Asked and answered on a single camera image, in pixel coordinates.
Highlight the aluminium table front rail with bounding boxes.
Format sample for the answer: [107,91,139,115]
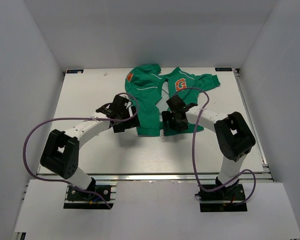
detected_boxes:
[38,172,273,181]

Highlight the left blue table label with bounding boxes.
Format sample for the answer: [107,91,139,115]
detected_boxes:
[66,69,84,74]

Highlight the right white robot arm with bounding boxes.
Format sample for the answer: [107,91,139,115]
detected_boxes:
[161,95,256,200]

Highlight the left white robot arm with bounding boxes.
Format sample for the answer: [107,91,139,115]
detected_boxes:
[40,94,140,200]

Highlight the blue table label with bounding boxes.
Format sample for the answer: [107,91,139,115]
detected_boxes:
[66,69,84,74]
[214,67,233,72]

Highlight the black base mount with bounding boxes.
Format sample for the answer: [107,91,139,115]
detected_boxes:
[194,183,248,213]
[63,184,117,210]

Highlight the right blue table label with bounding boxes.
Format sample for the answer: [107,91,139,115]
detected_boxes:
[214,67,233,72]

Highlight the green jacket with white lining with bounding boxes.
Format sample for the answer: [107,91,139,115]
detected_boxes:
[125,64,221,137]

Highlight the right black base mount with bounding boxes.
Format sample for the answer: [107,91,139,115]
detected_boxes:
[194,183,248,213]

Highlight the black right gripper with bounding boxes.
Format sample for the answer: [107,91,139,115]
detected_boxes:
[162,111,189,133]

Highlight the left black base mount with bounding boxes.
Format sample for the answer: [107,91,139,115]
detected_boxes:
[63,184,117,210]

